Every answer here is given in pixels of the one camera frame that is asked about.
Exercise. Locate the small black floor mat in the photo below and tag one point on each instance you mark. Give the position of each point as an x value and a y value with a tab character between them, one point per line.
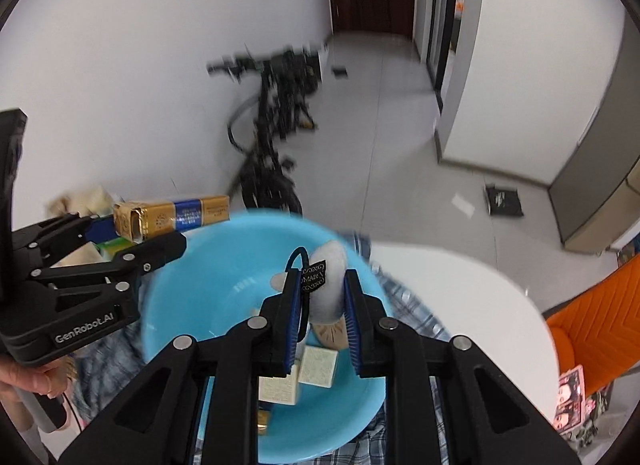
340	72

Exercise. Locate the green box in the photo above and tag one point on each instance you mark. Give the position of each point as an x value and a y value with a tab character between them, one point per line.
115	246

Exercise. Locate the blue plaid shirt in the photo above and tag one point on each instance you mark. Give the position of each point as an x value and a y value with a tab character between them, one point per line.
405	305

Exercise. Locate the cream printed box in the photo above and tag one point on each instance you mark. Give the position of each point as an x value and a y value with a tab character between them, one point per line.
320	365
277	387

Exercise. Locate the white plush toy black tag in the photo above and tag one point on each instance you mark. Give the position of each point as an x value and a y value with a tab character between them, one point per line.
327	295

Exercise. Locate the beige plush toy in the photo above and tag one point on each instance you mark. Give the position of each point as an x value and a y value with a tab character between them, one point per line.
75	202

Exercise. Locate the black bicycle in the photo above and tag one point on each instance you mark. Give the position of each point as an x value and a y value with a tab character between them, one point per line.
262	165

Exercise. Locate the small gold box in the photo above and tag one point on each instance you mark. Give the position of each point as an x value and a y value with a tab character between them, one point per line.
264	422

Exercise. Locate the gold and blue carton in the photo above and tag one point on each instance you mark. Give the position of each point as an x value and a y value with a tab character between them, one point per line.
165	217

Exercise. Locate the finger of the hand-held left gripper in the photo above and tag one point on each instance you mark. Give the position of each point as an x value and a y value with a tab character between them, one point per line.
100	230
155	250

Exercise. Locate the light blue plastic basin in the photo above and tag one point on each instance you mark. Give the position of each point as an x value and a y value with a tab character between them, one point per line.
210	285

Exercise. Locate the person's left hand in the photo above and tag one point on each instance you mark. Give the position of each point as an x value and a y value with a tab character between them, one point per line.
35	377

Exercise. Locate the orange chair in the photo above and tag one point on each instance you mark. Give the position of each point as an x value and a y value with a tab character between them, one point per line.
595	325

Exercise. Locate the black plastic bag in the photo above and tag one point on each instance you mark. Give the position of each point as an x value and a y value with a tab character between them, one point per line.
502	201

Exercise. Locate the grey refrigerator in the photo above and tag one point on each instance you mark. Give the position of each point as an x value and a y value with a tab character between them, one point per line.
600	170

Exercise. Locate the white paper slip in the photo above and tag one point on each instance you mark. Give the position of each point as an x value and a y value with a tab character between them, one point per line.
462	205

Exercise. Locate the pink phone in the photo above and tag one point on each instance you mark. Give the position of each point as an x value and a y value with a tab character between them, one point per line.
570	395

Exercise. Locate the dark framed sliding door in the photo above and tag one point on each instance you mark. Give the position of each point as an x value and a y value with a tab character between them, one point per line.
440	20

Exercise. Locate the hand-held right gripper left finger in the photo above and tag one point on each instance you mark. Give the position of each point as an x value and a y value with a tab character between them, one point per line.
291	330

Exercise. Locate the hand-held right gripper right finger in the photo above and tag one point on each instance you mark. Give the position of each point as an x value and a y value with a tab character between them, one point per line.
352	330

